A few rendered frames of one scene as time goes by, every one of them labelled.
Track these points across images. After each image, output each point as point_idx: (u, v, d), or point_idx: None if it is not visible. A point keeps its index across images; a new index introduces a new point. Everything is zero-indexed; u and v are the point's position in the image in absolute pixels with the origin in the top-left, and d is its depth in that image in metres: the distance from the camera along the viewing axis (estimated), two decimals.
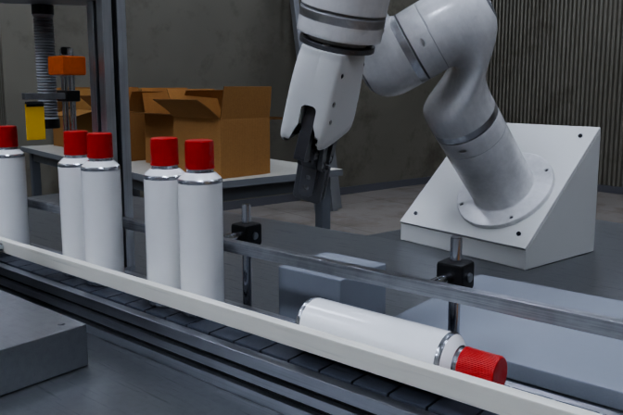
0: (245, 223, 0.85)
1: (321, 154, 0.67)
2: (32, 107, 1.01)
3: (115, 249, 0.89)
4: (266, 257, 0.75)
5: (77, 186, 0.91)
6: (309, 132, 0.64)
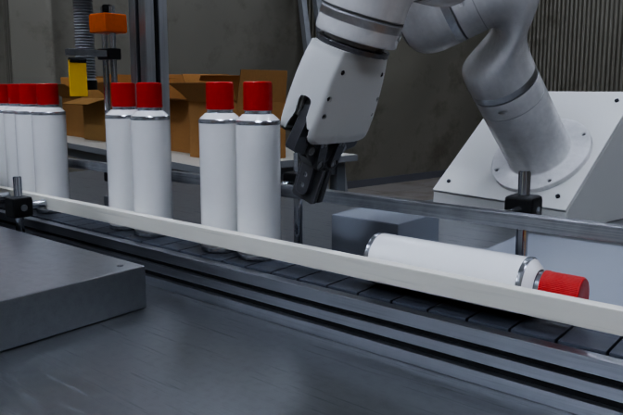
0: (297, 171, 0.85)
1: (318, 151, 0.68)
2: (75, 64, 1.01)
3: (164, 200, 0.88)
4: (325, 198, 0.75)
5: (125, 138, 0.91)
6: (303, 123, 0.65)
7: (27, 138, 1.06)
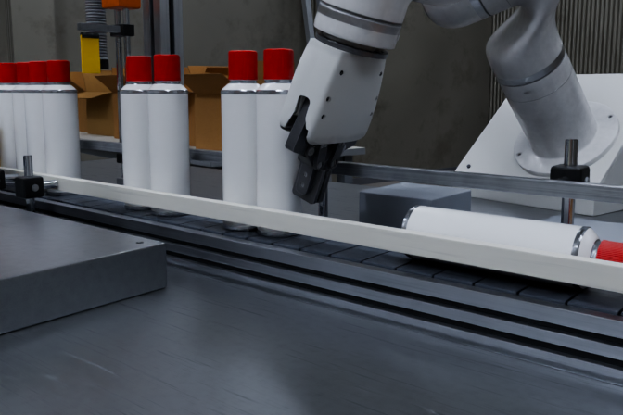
0: None
1: (317, 151, 0.68)
2: (88, 39, 0.97)
3: (183, 178, 0.84)
4: (356, 171, 0.71)
5: (141, 114, 0.87)
6: (302, 124, 0.65)
7: (37, 118, 1.02)
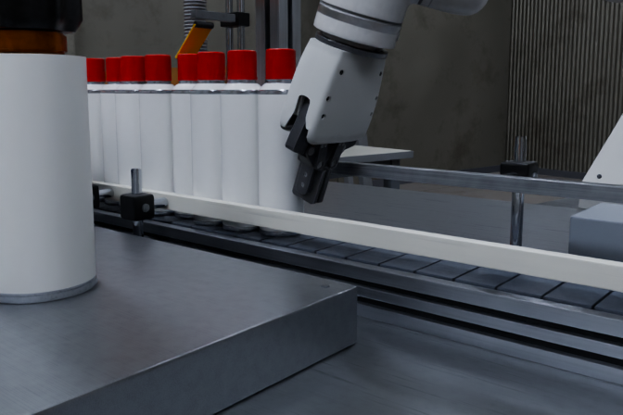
0: (520, 161, 0.65)
1: (317, 151, 0.68)
2: (199, 29, 0.81)
3: None
4: (599, 195, 0.55)
5: (191, 116, 0.81)
6: (302, 123, 0.65)
7: (128, 122, 0.86)
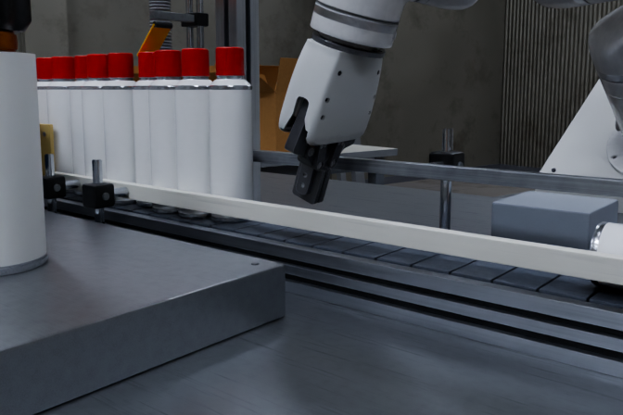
0: (447, 151, 0.70)
1: (317, 152, 0.67)
2: (158, 29, 0.87)
3: None
4: (507, 181, 0.60)
5: None
6: (301, 125, 0.65)
7: (93, 117, 0.92)
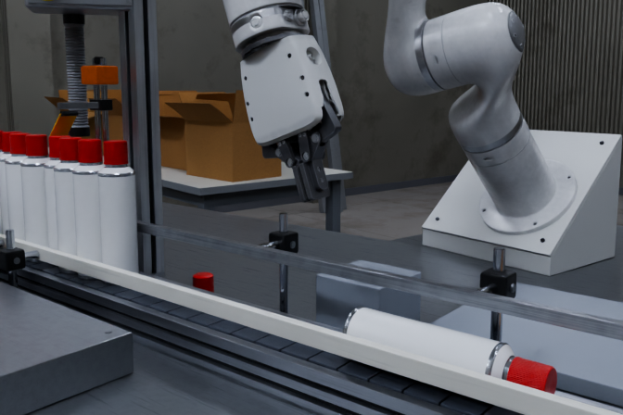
0: (282, 232, 0.87)
1: (281, 150, 0.72)
2: (66, 116, 1.03)
3: None
4: (309, 266, 0.77)
5: None
6: None
7: (14, 187, 1.08)
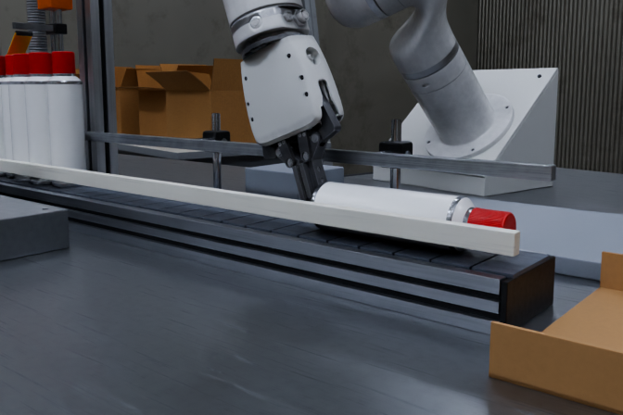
0: (215, 130, 0.93)
1: (281, 150, 0.72)
2: (21, 36, 1.09)
3: None
4: (231, 149, 0.83)
5: None
6: None
7: None
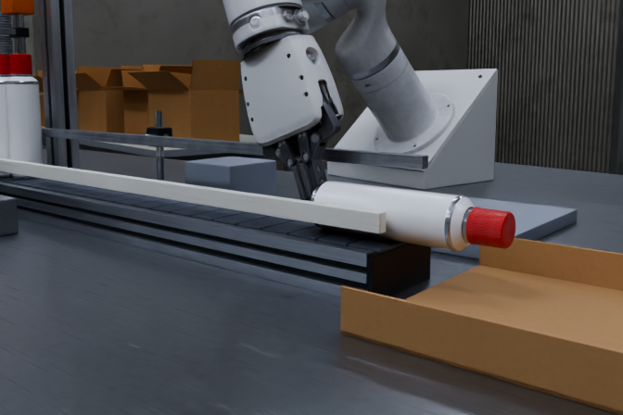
0: (158, 126, 1.01)
1: (281, 150, 0.72)
2: None
3: None
4: (165, 144, 0.91)
5: None
6: None
7: None
